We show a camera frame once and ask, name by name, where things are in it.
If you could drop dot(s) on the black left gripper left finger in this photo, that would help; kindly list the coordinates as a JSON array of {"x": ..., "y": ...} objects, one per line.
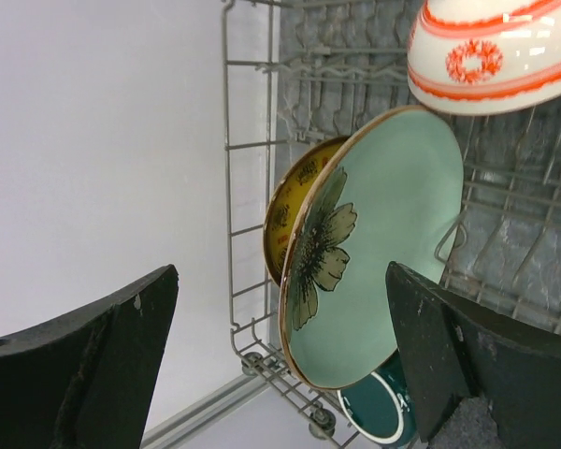
[{"x": 85, "y": 379}]

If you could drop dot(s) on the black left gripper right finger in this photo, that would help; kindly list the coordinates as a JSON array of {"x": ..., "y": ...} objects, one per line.
[{"x": 452, "y": 348}]

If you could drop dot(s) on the green flower plate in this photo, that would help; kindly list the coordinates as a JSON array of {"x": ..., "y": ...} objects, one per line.
[{"x": 391, "y": 193}]

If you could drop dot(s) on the dark teal mug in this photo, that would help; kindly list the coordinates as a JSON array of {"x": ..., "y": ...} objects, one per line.
[{"x": 379, "y": 406}]

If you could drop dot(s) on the yellow patterned plate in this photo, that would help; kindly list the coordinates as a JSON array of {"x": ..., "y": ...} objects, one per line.
[{"x": 287, "y": 199}]

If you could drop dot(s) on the white orange patterned bowl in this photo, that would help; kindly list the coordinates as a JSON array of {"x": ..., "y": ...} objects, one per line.
[{"x": 479, "y": 58}]

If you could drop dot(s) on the grey wire dish rack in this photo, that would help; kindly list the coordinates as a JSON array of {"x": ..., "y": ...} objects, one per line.
[{"x": 298, "y": 72}]

